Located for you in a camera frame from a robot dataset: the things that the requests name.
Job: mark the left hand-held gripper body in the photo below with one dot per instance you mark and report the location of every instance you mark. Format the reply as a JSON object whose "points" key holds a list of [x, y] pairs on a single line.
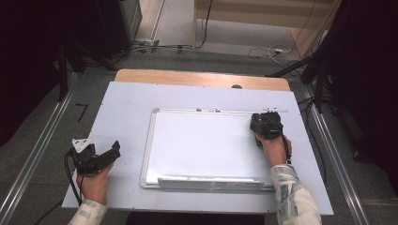
{"points": [[85, 161]]}

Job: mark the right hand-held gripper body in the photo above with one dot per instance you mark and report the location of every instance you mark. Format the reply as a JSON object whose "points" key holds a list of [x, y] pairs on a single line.
{"points": [[267, 125]]}

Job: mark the metal-framed whiteboard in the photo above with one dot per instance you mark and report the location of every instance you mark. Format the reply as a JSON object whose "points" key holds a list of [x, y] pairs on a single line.
{"points": [[203, 140]]}

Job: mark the person's right hand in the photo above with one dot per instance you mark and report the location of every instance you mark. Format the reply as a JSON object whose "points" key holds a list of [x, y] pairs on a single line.
{"points": [[275, 150]]}

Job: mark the person's left hand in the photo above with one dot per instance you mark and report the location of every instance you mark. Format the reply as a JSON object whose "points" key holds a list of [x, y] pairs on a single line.
{"points": [[94, 186]]}

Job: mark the large white table sheet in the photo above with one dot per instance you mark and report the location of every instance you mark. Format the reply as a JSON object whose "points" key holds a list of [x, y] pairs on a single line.
{"points": [[125, 118]]}

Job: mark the dark table grommet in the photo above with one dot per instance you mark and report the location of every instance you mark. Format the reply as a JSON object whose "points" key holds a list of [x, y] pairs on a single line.
{"points": [[237, 86]]}

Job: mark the black metal stand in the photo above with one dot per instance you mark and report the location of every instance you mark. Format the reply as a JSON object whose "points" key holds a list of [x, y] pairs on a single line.
{"points": [[63, 78], [319, 84]]}

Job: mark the wooden table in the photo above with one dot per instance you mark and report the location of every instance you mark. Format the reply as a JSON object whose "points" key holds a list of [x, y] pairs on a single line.
{"points": [[187, 78]]}

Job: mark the person's dark clothing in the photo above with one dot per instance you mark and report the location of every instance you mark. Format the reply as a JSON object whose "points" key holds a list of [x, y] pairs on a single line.
{"points": [[194, 219]]}

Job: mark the light wooden shelf unit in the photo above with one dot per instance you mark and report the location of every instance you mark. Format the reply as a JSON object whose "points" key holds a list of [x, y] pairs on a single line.
{"points": [[250, 15]]}

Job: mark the dark cabinet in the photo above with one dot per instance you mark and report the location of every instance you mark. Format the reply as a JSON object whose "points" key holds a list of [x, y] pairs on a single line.
{"points": [[120, 25]]}

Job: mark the metal floor rail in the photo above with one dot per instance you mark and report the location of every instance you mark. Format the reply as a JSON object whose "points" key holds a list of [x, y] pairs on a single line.
{"points": [[338, 175], [37, 150]]}

